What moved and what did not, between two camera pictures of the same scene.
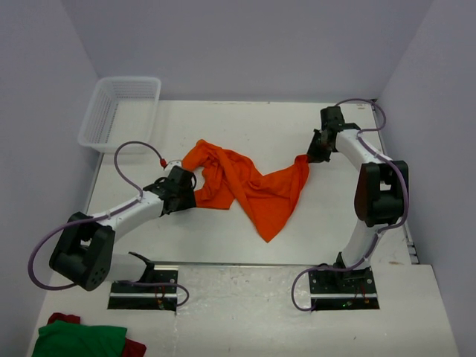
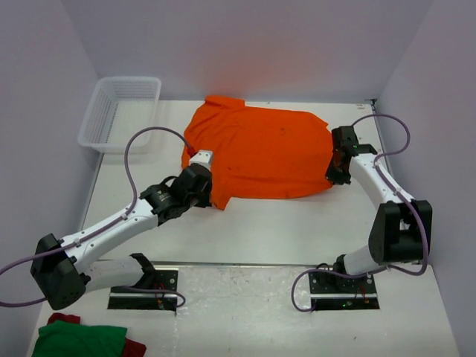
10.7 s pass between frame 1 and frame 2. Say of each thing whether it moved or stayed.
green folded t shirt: stayed
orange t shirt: moved
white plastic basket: stayed
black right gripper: moved
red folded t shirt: stayed
